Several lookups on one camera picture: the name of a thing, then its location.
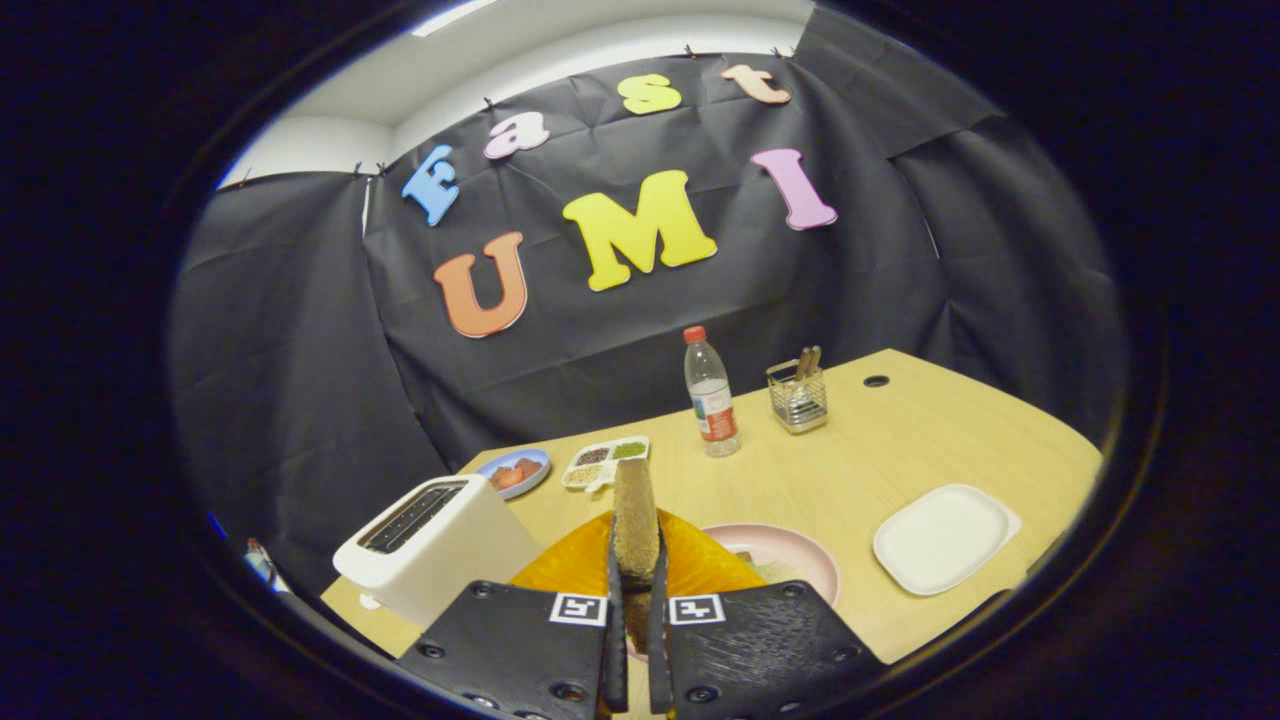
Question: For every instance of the pink plate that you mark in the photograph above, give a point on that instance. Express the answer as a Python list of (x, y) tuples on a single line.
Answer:
[(805, 555)]

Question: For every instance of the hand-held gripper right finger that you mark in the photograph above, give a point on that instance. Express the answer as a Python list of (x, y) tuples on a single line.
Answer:
[(660, 650)]

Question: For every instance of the white plate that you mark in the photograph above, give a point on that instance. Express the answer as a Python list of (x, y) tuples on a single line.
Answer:
[(945, 538)]

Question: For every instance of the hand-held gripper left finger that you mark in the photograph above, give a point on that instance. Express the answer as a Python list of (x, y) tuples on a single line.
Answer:
[(615, 650)]

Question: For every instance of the brown bread slice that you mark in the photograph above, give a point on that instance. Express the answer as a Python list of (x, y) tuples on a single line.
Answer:
[(635, 520)]

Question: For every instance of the clear plastic water bottle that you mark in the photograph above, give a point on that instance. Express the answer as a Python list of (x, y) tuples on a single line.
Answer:
[(711, 395)]

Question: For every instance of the blue plate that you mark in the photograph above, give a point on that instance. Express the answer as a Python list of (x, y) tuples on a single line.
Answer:
[(505, 490)]

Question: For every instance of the white toaster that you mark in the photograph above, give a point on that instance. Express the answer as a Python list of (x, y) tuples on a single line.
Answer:
[(450, 570)]

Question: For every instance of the red food pieces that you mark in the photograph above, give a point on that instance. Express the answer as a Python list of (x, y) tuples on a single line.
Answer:
[(514, 472)]

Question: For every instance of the white divided seasoning tray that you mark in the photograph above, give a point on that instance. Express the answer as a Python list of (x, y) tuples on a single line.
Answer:
[(605, 460)]

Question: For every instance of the small colourful object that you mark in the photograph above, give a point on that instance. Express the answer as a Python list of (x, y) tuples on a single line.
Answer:
[(262, 562)]

